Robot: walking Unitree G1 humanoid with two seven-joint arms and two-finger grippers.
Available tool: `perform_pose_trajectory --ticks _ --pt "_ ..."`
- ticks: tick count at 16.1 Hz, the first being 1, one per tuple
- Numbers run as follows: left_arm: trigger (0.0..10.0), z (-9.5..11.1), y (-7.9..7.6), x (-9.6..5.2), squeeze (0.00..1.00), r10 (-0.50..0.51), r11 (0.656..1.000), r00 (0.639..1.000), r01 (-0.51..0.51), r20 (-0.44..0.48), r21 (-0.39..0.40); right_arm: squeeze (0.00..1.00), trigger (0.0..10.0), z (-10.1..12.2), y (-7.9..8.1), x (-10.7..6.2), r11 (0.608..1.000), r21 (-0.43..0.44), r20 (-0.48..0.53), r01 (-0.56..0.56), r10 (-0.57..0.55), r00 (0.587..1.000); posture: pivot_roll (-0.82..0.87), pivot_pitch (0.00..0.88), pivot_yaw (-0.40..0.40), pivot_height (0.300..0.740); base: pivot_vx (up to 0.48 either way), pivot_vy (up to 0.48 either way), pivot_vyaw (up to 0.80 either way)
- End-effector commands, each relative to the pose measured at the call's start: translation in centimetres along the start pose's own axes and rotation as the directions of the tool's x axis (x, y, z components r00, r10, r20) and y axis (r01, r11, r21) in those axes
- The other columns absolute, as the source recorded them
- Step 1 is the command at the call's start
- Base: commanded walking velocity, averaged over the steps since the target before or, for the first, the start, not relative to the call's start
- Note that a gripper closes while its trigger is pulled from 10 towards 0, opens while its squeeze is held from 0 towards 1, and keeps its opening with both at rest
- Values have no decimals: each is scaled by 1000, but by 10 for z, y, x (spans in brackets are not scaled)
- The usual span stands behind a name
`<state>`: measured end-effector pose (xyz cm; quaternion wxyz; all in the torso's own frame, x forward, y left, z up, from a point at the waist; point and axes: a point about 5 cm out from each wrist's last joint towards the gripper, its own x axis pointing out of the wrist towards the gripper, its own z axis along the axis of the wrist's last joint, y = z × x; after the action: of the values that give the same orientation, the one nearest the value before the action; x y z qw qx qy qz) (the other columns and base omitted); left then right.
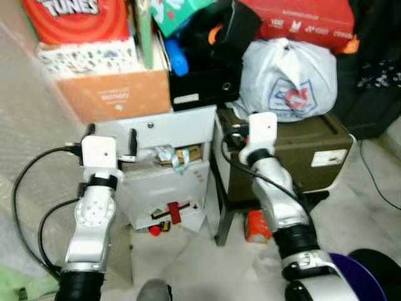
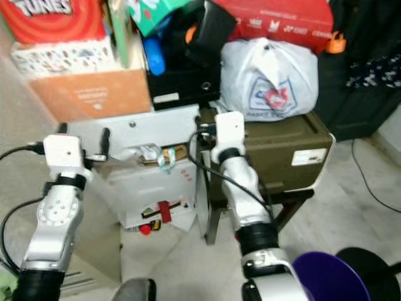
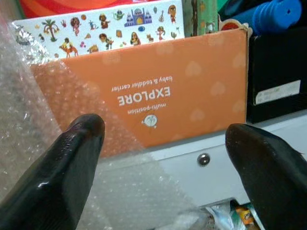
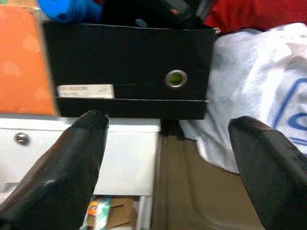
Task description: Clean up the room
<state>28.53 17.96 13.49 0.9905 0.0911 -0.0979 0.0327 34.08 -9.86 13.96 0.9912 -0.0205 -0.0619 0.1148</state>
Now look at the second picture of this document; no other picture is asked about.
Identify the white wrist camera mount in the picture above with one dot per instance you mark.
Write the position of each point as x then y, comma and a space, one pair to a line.
66, 153
229, 132

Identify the white printed plastic bag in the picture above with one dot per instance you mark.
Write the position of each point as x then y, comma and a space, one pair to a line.
266, 75

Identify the black box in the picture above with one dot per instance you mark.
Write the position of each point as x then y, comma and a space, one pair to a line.
182, 84

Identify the purple plastic bucket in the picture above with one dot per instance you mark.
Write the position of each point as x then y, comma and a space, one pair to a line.
332, 279

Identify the white patterned box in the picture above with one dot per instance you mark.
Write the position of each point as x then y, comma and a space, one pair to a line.
62, 59

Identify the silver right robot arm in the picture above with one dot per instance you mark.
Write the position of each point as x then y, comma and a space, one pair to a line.
250, 200

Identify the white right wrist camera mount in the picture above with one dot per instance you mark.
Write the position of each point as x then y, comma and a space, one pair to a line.
229, 132

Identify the orange cardboard box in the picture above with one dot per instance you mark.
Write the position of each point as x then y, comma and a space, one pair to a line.
94, 97

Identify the teal green box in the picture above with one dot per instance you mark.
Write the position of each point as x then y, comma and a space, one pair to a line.
156, 12

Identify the light green cloth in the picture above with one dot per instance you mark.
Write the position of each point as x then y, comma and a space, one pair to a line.
6, 293

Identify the red cartoon print box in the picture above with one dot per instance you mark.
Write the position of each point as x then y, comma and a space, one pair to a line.
53, 22

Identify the blue plastic bottle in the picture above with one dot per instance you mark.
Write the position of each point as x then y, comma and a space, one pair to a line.
155, 56

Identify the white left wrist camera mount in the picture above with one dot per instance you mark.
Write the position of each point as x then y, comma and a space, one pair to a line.
66, 153

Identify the white plastic bin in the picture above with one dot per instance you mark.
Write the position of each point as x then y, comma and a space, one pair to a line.
144, 188

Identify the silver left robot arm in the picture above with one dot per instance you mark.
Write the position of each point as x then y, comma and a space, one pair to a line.
53, 219

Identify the green upright board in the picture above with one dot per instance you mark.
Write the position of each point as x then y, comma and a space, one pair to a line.
118, 31

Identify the small orange object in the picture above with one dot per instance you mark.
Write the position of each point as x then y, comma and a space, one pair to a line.
336, 44

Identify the dark hanging clothes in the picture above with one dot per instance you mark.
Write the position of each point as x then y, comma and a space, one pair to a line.
369, 75

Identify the silver left robot leg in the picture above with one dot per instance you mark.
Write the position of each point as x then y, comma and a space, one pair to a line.
135, 291

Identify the black round stool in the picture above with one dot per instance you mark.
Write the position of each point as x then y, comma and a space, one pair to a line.
373, 263

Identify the red flat box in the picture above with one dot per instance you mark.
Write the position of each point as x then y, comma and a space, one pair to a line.
282, 19

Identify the olive green storage box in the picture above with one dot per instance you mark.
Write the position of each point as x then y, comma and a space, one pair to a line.
288, 153

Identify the black fabric case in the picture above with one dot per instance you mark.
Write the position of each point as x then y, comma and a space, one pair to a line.
216, 28

